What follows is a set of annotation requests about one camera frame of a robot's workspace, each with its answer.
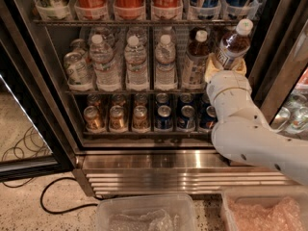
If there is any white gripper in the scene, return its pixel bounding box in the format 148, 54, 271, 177
204, 53, 257, 121

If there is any brown tea bottle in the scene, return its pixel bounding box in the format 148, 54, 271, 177
182, 30, 210, 90
215, 19, 253, 69

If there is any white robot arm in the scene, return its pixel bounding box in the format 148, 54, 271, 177
204, 53, 308, 186

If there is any right fridge glass door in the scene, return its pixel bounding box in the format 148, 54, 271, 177
247, 0, 308, 139

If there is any clear water bottle right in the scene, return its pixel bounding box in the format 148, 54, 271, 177
155, 35, 176, 90

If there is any clear water bottle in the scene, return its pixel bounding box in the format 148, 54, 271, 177
124, 36, 149, 90
155, 35, 176, 90
90, 34, 121, 91

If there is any blue can front middle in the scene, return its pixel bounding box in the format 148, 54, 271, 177
177, 105, 195, 131

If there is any clear water bottle middle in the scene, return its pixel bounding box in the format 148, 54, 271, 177
124, 36, 149, 90

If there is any steel fridge base grille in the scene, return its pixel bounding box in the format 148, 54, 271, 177
73, 150, 295, 196

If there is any red soda can middle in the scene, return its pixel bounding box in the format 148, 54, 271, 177
114, 0, 145, 20

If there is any red soda can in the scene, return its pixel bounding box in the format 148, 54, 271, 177
74, 0, 109, 20
114, 0, 145, 20
151, 0, 183, 20

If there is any clear water bottle left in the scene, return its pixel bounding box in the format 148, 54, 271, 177
90, 34, 121, 91

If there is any gold can front middle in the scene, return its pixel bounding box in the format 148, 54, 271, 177
109, 105, 127, 133

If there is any gold can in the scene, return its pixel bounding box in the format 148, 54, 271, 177
109, 105, 127, 133
84, 106, 105, 133
132, 105, 150, 133

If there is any open glass fridge door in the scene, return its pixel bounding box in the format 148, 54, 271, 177
0, 5, 73, 183

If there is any blue can front right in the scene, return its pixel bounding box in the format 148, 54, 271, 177
199, 106, 217, 131

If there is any blue can front left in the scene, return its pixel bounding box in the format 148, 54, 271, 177
154, 105, 173, 132

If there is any red soda can right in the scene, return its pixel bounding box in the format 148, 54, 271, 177
151, 0, 183, 20

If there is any gold can front right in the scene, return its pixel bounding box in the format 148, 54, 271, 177
132, 105, 150, 133

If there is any gold can front left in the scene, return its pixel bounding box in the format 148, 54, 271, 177
84, 106, 105, 133

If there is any clear plastic bin right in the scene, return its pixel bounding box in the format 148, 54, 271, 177
220, 186, 308, 231

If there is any clear plastic bin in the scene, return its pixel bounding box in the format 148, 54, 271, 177
220, 186, 308, 231
95, 193, 197, 231

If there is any silver white can front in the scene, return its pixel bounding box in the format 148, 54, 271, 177
64, 52, 93, 91

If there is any silver can behind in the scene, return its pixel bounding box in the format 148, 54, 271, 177
69, 38, 89, 57

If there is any red soda can left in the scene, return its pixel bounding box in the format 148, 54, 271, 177
74, 0, 109, 20

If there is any clear plastic bin left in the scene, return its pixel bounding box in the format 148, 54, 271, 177
95, 193, 197, 231

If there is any pink bubble wrap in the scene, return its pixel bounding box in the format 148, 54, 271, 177
229, 196, 306, 231

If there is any clear bubble wrap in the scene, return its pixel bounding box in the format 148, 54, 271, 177
108, 209, 180, 231

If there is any white green can top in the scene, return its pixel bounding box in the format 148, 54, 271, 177
36, 0, 70, 20

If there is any middle wire shelf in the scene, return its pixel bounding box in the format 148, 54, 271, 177
65, 90, 206, 95

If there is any wire shelf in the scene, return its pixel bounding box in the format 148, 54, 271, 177
65, 90, 206, 95
34, 19, 240, 27

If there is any upper wire shelf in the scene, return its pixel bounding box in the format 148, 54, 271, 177
34, 19, 240, 27

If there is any black power cable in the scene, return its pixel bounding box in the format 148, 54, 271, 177
39, 176, 104, 216

